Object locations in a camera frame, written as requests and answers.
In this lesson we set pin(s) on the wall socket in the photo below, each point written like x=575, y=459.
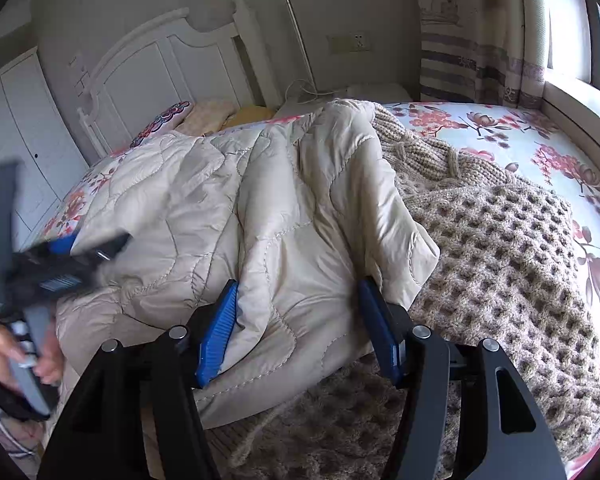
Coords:
x=349, y=43

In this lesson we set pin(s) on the white wardrobe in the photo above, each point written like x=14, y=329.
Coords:
x=25, y=125

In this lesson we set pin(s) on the white bed headboard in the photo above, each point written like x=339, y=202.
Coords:
x=145, y=80

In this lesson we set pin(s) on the white rod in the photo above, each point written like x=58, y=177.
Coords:
x=300, y=45

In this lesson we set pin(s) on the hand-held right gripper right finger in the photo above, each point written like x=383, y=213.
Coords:
x=380, y=332

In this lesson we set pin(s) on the beige quilted jacket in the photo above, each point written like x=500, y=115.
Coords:
x=280, y=210

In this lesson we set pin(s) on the yellow cushion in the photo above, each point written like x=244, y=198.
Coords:
x=252, y=114

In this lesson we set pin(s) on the beige pillow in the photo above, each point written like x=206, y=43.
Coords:
x=210, y=112

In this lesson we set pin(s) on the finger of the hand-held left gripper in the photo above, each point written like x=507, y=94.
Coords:
x=107, y=247
x=62, y=245

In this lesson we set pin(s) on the person's left forearm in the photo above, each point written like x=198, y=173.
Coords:
x=0, y=430

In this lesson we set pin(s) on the windowsill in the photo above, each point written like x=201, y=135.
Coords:
x=580, y=105

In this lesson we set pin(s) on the printed beige curtain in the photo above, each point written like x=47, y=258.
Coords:
x=470, y=35

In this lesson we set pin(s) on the purple patterned pillow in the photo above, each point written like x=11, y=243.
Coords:
x=165, y=117

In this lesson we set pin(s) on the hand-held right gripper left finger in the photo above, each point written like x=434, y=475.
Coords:
x=219, y=332

